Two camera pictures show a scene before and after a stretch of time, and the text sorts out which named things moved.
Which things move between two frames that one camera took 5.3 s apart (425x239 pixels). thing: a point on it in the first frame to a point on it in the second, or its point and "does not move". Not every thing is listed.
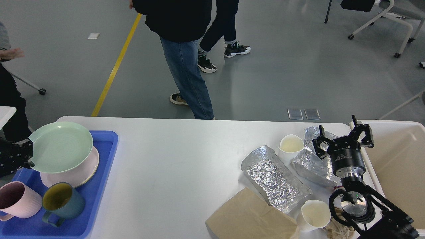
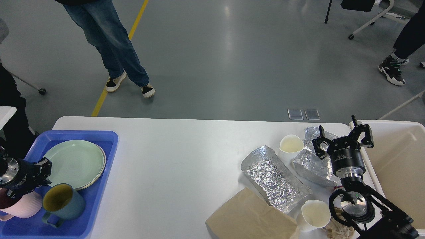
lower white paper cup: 315,215 does not move
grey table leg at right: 401,105 does not move
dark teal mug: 60,201 does not move
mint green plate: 60,146 to 79,163
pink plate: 76,177 to 96,181
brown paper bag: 247,215 does not move
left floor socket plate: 295,114 does not move
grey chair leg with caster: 42,91 does not move
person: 180,24 to 103,27
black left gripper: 13,156 to 21,176
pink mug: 18,200 does not move
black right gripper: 346,154 does not move
